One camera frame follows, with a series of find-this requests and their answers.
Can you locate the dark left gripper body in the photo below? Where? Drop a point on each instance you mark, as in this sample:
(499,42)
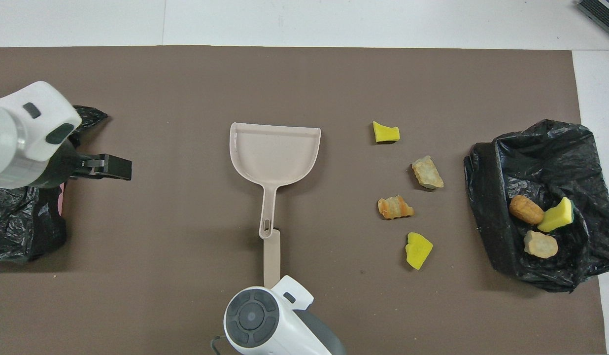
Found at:
(68,165)

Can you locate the beige plastic dustpan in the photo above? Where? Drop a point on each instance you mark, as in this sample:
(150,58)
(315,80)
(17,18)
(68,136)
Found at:
(275,153)

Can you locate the beige brush with black bristles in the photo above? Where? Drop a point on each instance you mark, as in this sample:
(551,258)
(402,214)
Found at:
(271,256)

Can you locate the orange striped foam piece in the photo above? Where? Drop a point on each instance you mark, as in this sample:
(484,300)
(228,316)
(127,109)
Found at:
(394,207)

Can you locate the brown bread roll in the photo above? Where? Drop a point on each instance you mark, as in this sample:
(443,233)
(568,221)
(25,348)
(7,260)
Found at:
(526,209)

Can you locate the pale crinkled foam piece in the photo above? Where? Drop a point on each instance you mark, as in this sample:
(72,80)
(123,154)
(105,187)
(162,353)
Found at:
(540,245)

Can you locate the yellow sponge piece green backing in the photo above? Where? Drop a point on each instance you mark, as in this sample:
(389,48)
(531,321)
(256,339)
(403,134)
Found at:
(557,216)

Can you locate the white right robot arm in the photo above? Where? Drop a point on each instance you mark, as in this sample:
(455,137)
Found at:
(265,320)

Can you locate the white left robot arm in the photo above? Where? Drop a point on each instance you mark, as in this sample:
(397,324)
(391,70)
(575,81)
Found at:
(23,133)

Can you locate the pink bin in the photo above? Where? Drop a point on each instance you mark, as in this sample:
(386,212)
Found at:
(62,197)

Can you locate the black trash bag on pink bin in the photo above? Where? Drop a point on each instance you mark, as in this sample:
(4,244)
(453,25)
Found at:
(18,222)

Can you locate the black trash bag bin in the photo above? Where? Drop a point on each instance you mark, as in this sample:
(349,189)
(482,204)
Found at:
(531,162)

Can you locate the brown paper table mat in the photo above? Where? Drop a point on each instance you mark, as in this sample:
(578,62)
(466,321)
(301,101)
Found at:
(186,88)

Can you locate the small yellow sponge piece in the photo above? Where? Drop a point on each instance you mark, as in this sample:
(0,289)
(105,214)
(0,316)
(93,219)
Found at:
(385,132)

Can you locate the pale beige foam chunk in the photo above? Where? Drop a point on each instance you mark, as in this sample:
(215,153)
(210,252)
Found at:
(426,172)

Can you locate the dark ribbed device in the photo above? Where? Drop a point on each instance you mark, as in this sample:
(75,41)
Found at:
(602,12)

